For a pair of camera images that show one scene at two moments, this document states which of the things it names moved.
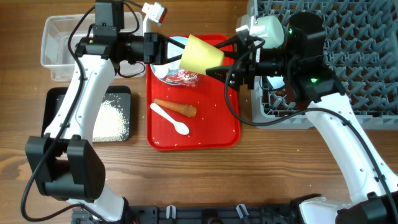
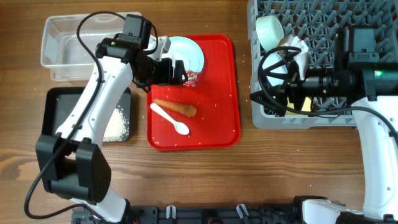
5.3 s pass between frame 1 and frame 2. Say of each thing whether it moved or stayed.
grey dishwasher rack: stayed
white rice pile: stayed
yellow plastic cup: moved
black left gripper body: moved
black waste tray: stayed
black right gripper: moved
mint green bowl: stayed
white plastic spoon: stayed
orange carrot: stayed
